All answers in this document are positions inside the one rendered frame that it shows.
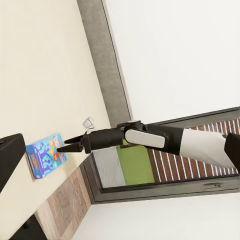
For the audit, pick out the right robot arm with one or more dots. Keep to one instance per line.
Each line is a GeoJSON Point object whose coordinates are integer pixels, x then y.
{"type": "Point", "coordinates": [202, 146]}

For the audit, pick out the bed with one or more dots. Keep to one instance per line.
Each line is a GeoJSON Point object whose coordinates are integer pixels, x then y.
{"type": "Point", "coordinates": [59, 65]}

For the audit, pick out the door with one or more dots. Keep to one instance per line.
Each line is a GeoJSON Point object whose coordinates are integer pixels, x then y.
{"type": "Point", "coordinates": [132, 172]}

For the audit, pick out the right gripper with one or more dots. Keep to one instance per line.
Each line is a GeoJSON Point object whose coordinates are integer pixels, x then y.
{"type": "Point", "coordinates": [88, 142]}

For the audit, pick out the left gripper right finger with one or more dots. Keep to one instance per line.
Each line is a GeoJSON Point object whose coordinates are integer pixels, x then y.
{"type": "Point", "coordinates": [232, 149]}

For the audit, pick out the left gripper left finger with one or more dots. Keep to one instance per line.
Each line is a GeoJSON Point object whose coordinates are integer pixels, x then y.
{"type": "Point", "coordinates": [12, 149]}

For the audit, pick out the board game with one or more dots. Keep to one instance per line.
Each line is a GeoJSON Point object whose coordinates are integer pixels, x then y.
{"type": "Point", "coordinates": [44, 157]}

